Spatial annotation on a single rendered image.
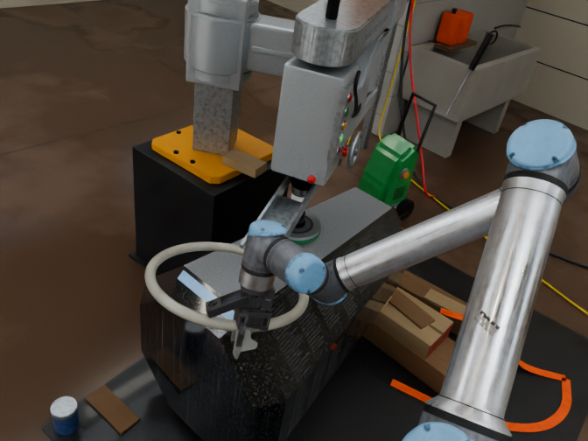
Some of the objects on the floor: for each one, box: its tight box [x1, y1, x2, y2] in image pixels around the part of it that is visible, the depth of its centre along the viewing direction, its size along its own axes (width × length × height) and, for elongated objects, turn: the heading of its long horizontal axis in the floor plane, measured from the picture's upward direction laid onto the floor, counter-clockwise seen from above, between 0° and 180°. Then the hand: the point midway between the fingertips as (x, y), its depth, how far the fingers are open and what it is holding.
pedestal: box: [129, 140, 289, 275], centre depth 308 cm, size 66×66×74 cm
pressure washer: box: [358, 92, 438, 221], centre depth 375 cm, size 35×35×87 cm
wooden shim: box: [85, 385, 140, 435], centre depth 236 cm, size 25×10×2 cm, turn 40°
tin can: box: [51, 396, 80, 436], centre depth 224 cm, size 10×10×13 cm
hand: (233, 348), depth 144 cm, fingers closed on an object, 4 cm apart
